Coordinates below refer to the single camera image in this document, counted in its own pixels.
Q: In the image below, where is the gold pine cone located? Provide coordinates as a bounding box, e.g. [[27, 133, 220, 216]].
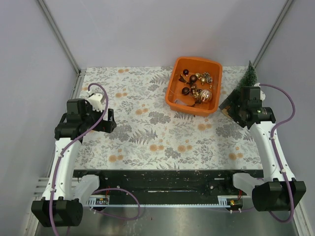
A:
[[202, 72, 213, 84]]

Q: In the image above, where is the dark brown bauble lower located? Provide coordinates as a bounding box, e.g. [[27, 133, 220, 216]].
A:
[[182, 87, 190, 95]]

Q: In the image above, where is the clear plastic light piece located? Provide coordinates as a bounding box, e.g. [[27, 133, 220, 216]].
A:
[[174, 99, 187, 106]]

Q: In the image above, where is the orange plastic bin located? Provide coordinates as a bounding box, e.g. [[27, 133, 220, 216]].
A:
[[165, 57, 222, 117]]

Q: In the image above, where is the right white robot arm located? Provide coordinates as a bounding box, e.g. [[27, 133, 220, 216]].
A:
[[220, 86, 306, 212]]

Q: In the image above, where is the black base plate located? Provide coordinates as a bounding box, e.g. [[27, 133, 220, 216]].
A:
[[72, 169, 264, 205]]

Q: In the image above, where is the large striped gold bauble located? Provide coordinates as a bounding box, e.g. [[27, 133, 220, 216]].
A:
[[199, 89, 213, 103]]

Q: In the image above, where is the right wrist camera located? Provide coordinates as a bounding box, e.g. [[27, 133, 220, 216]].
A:
[[254, 83, 266, 101]]

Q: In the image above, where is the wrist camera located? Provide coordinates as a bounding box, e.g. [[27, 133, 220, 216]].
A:
[[254, 83, 266, 101], [86, 91, 105, 112]]

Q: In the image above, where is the floral table mat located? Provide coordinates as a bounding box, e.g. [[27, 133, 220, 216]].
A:
[[75, 67, 262, 170]]

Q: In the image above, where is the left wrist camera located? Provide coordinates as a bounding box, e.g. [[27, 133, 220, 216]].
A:
[[86, 91, 105, 112]]

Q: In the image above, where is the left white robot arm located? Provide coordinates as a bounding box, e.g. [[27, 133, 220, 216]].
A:
[[31, 93, 117, 229]]

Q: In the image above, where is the small green christmas tree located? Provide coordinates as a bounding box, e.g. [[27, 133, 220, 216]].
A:
[[236, 61, 257, 91]]

